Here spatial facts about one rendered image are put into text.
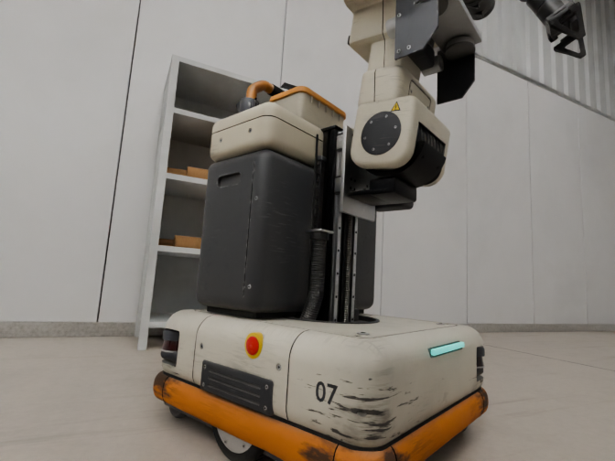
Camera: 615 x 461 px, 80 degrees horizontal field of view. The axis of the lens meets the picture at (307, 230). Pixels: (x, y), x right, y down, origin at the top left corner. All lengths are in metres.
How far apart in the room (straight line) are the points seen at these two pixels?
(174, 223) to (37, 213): 0.71
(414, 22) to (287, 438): 0.89
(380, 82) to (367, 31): 0.19
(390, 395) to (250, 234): 0.46
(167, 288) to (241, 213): 1.60
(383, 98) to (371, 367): 0.60
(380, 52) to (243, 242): 0.59
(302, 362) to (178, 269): 1.84
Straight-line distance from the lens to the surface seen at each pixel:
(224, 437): 0.90
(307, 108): 1.12
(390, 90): 0.94
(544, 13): 1.26
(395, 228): 3.24
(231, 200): 0.95
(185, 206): 2.50
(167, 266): 2.46
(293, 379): 0.72
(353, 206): 0.98
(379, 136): 0.90
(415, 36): 0.95
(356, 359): 0.64
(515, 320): 4.38
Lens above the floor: 0.37
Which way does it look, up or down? 8 degrees up
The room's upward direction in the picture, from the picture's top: 3 degrees clockwise
